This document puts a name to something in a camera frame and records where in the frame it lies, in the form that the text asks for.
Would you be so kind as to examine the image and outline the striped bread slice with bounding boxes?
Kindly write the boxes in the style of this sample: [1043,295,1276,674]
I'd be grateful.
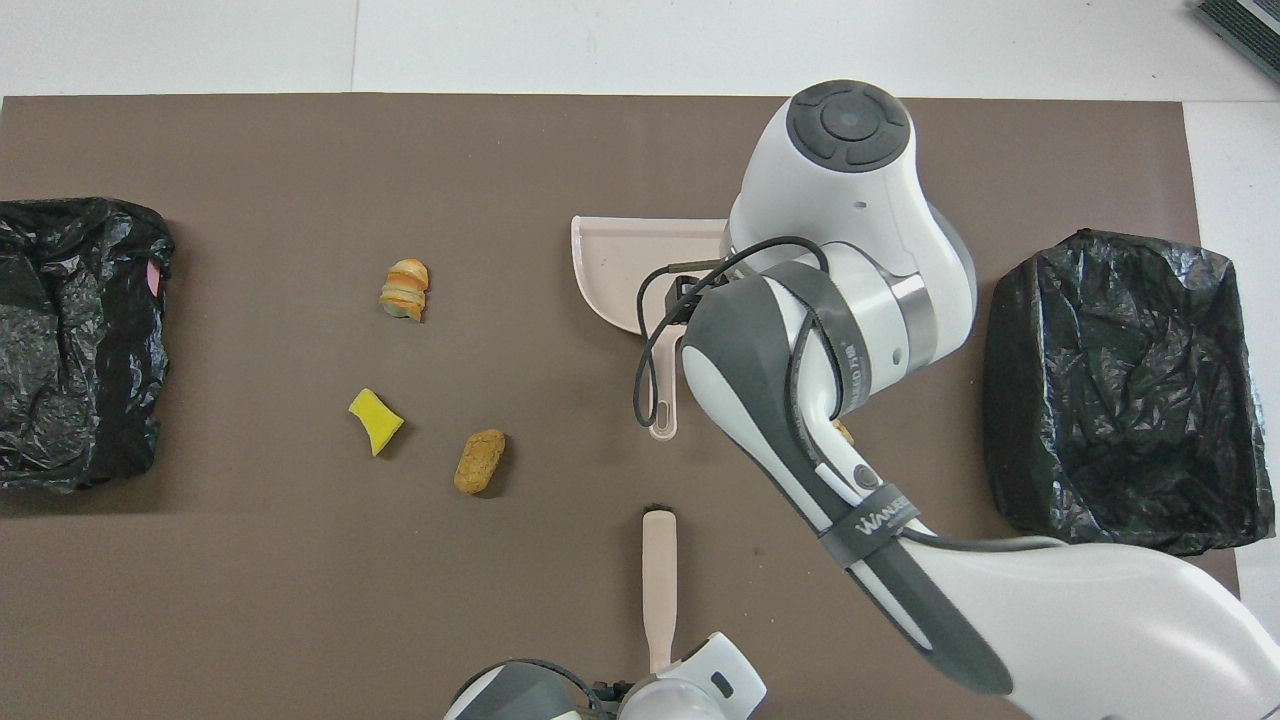
[379,258,431,323]

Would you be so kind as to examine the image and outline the black bag lined bin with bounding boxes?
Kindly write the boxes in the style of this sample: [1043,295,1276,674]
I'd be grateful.
[982,229,1276,557]

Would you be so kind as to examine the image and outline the grey vent grille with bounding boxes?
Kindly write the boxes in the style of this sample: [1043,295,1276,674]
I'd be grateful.
[1193,0,1280,58]

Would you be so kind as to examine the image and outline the beige brush black bristles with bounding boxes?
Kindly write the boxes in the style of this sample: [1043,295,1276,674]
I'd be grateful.
[641,503,679,673]

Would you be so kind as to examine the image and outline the brown table mat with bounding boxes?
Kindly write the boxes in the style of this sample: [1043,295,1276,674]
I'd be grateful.
[0,94,1253,720]

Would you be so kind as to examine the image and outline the brown bread roll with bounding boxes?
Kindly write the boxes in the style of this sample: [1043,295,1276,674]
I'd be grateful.
[453,429,507,496]

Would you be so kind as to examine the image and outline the beige plastic dustpan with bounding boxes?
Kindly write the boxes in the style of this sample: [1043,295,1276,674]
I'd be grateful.
[570,215,731,442]

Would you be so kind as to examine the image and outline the black bag bin pink tag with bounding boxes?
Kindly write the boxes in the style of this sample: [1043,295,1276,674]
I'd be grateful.
[0,197,176,493]

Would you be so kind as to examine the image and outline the small yellow green sponge wedge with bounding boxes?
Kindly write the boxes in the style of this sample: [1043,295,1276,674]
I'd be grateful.
[348,388,405,457]

